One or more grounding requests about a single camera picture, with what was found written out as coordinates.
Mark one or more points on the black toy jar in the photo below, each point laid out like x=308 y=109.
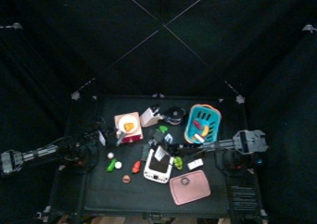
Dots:
x=174 y=115

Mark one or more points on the light green toy vegetable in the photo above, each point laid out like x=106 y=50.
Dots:
x=178 y=163

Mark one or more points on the white toy kitchen scale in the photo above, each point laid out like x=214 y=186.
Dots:
x=158 y=172

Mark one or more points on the green toy lettuce leaves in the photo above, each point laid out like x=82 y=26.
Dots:
x=163 y=129

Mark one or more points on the red toy pepper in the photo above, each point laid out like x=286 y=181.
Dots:
x=137 y=167

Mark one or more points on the pink plastic tray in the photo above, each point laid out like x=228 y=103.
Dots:
x=194 y=189

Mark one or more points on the red toy food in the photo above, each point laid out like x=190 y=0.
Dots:
x=197 y=124

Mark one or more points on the yellow toy banana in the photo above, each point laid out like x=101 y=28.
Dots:
x=205 y=130

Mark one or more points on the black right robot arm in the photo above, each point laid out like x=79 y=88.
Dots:
x=244 y=143

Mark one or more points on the small white box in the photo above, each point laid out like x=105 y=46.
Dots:
x=195 y=164

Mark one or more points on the yellow toy bell pepper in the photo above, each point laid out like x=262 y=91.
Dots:
x=129 y=126

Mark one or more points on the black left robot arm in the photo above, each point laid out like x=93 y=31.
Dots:
x=36 y=155

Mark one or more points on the white knife block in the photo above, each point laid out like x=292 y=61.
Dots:
x=149 y=118

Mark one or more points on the white toy food block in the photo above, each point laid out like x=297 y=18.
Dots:
x=200 y=138

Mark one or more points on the white toy egg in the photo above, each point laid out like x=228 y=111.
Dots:
x=110 y=155
x=118 y=165

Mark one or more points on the green toy cucumber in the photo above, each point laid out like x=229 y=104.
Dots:
x=111 y=165

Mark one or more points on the brown toy shell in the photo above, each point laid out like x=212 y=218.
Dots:
x=126 y=179

